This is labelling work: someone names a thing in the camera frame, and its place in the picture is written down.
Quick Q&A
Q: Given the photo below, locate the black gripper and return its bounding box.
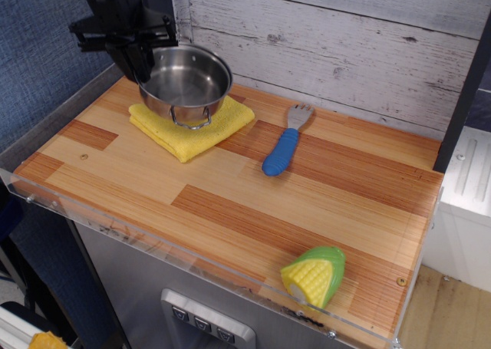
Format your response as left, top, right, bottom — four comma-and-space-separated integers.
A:
69, 0, 178, 83

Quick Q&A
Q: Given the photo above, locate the stainless steel pot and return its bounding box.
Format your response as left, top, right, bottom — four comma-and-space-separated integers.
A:
137, 44, 233, 130

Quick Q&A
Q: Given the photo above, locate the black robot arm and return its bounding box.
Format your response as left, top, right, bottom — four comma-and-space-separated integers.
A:
69, 0, 178, 84

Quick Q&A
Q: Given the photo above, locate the folded yellow towel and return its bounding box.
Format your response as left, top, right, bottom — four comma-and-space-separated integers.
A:
129, 97, 255, 163

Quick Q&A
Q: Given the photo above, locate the stainless steel cabinet front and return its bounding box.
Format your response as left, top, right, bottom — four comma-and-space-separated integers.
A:
72, 220, 369, 349

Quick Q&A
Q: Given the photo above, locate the clear acrylic edge guard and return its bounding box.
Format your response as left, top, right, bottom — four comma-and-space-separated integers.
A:
0, 41, 446, 346

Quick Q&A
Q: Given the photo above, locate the silver button control panel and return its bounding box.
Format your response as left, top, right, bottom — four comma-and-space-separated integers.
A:
160, 288, 256, 348

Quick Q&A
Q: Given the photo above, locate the toy corn cob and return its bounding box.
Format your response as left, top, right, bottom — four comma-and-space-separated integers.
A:
280, 246, 346, 309

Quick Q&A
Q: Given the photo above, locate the yellow object bottom left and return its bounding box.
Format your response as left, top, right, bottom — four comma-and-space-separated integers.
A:
28, 331, 68, 349

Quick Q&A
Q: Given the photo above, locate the white side cabinet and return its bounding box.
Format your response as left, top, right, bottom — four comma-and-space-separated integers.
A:
422, 127, 490, 291

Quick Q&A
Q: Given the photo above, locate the blue handled metal fork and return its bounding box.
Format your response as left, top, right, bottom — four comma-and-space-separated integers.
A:
262, 104, 315, 176

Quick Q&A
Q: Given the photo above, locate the black right upright post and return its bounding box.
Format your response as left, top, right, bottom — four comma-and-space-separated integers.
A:
432, 0, 491, 173

